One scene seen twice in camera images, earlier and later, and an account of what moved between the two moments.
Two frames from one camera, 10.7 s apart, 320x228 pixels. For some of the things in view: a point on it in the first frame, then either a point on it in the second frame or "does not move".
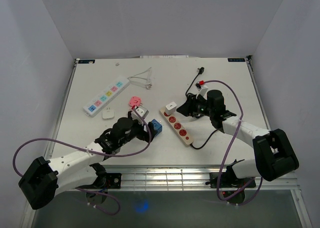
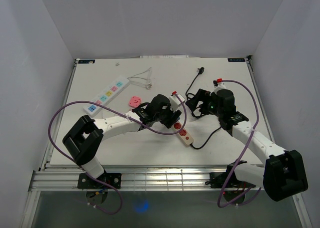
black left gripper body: [137, 130] -> [164, 117]
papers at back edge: [164, 56] does not move
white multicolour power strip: [95, 106] does not move
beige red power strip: [178, 126] does not move
